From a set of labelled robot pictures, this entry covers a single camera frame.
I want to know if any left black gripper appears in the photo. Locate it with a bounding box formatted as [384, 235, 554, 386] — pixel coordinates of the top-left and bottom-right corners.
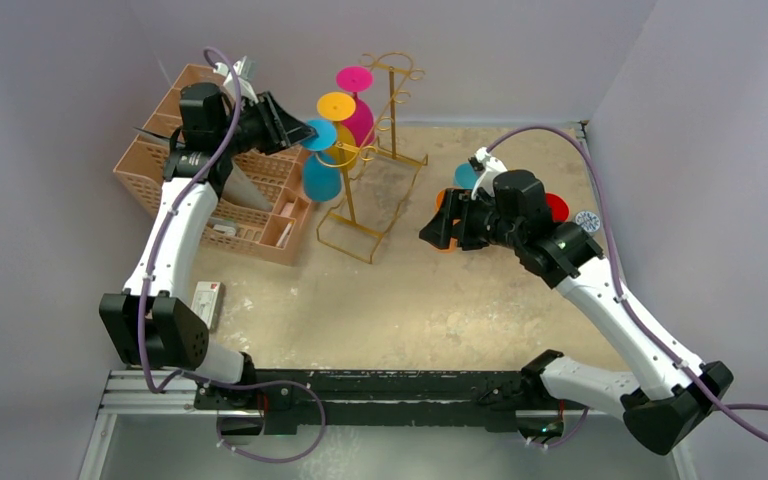
[216, 92, 314, 159]

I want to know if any orange wine glass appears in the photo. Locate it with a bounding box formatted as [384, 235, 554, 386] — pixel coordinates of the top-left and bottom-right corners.
[435, 189, 457, 253]

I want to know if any blue wine glass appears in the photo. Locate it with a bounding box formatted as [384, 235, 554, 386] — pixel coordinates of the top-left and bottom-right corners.
[301, 118, 342, 202]
[454, 162, 479, 190]

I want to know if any yellow wine glass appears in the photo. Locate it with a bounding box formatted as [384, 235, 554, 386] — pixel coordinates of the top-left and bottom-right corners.
[317, 92, 357, 170]

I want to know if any red wine glass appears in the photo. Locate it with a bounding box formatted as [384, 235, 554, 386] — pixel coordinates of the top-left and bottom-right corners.
[546, 193, 570, 223]

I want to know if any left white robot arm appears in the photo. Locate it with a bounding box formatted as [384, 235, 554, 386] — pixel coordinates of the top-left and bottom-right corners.
[99, 82, 315, 409]

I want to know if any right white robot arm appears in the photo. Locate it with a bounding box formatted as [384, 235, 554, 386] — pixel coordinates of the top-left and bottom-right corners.
[419, 170, 734, 455]

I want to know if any magenta wine glass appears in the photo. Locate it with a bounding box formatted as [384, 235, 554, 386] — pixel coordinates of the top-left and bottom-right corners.
[335, 66, 375, 147]

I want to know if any grey folder in organizer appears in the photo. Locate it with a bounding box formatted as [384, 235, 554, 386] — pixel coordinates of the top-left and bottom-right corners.
[133, 127, 273, 212]

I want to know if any pink plastic file organizer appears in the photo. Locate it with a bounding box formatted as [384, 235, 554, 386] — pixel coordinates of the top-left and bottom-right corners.
[113, 64, 312, 265]

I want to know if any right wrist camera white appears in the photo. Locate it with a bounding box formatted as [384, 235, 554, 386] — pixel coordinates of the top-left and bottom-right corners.
[469, 147, 508, 200]

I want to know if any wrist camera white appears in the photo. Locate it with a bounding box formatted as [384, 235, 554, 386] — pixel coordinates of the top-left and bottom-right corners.
[469, 147, 508, 200]
[213, 56, 258, 103]

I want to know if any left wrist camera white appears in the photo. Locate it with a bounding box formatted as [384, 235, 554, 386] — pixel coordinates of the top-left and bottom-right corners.
[213, 56, 258, 103]

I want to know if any gold wire glass rack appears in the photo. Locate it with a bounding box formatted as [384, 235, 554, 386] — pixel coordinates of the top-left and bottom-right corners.
[315, 51, 429, 264]

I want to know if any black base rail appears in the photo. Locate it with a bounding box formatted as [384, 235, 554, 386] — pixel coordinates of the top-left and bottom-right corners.
[194, 366, 583, 436]

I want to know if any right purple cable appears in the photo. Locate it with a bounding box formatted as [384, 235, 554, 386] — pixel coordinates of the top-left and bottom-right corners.
[483, 125, 768, 456]

